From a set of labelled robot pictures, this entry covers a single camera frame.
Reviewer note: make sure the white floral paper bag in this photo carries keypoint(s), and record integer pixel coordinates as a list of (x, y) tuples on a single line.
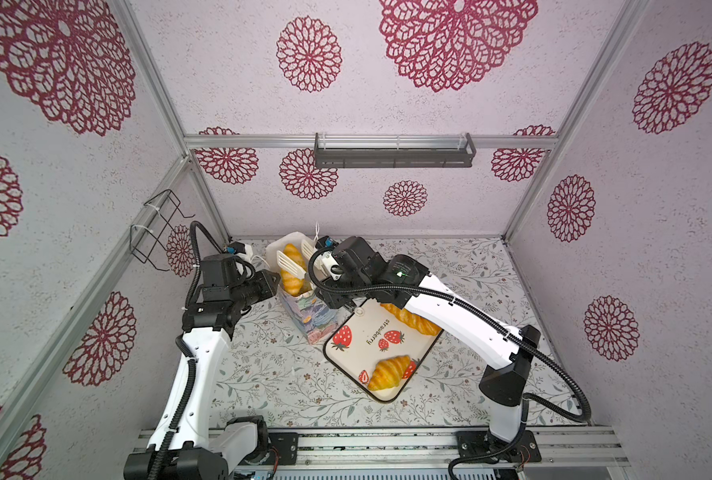
[(308, 313)]

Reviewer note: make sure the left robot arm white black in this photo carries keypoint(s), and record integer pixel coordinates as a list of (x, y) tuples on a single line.
[(181, 447)]

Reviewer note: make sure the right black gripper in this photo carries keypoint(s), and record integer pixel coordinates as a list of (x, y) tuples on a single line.
[(332, 298)]

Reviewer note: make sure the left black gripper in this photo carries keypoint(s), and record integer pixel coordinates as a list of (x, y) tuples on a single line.
[(263, 278)]

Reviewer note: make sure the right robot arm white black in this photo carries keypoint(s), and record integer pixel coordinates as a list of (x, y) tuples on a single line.
[(503, 347)]

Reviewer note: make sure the large fake croissant bottom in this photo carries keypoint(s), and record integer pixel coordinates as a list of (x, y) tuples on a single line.
[(389, 373)]

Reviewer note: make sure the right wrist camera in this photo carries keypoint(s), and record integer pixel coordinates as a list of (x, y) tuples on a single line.
[(326, 242)]

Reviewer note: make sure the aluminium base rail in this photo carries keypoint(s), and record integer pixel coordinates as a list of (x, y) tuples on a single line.
[(437, 453)]

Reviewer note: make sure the white strawberry tray black rim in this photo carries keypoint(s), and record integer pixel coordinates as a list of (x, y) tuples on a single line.
[(372, 334)]

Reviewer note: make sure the black wall shelf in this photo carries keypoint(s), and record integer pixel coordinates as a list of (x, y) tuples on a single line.
[(395, 157)]

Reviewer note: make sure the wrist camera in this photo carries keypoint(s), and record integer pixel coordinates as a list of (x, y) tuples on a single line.
[(326, 242), (243, 250)]

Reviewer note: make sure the white plastic steel tongs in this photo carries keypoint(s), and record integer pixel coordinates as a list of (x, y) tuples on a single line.
[(292, 258)]

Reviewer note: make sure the black wire wall rack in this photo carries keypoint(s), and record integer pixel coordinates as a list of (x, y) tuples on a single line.
[(147, 237)]

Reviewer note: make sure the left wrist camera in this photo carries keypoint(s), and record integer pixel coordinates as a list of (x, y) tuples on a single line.
[(243, 250)]

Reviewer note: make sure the long twisted fake bread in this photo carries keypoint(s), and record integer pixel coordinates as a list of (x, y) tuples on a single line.
[(414, 321)]

